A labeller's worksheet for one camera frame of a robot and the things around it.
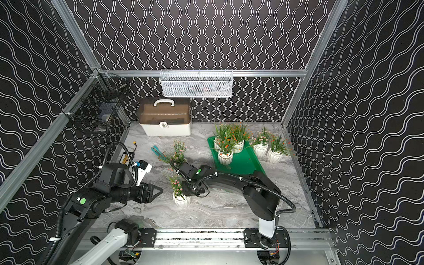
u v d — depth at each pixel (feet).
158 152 3.42
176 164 2.80
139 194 1.87
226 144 2.93
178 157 2.95
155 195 2.02
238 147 3.26
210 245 2.45
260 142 3.20
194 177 2.05
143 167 1.99
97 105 3.06
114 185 1.65
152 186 1.93
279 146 3.14
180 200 2.56
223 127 3.28
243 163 3.30
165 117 3.44
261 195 1.51
